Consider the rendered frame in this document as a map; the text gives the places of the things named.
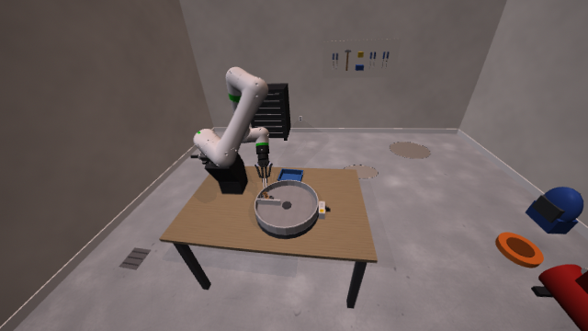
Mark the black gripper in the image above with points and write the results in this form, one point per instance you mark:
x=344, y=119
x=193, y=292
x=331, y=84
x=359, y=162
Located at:
x=263, y=162

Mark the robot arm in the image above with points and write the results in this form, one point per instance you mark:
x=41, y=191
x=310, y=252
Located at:
x=222, y=152

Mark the grey round turntable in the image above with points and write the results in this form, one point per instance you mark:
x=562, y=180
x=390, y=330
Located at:
x=294, y=202

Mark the blue rectangular tray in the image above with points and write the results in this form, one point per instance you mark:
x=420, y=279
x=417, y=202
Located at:
x=290, y=174

